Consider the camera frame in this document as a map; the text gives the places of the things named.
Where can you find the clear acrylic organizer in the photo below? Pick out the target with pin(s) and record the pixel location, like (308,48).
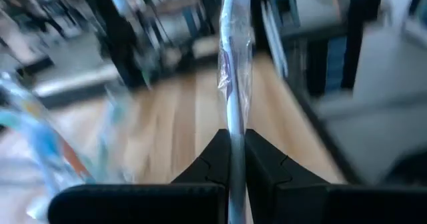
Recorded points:
(100,144)

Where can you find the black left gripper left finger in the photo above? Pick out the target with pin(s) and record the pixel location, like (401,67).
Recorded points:
(187,197)

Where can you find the purple white toothbrush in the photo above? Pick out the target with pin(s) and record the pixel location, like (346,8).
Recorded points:
(235,84)

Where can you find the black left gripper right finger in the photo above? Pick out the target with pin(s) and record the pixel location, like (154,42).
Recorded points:
(300,197)

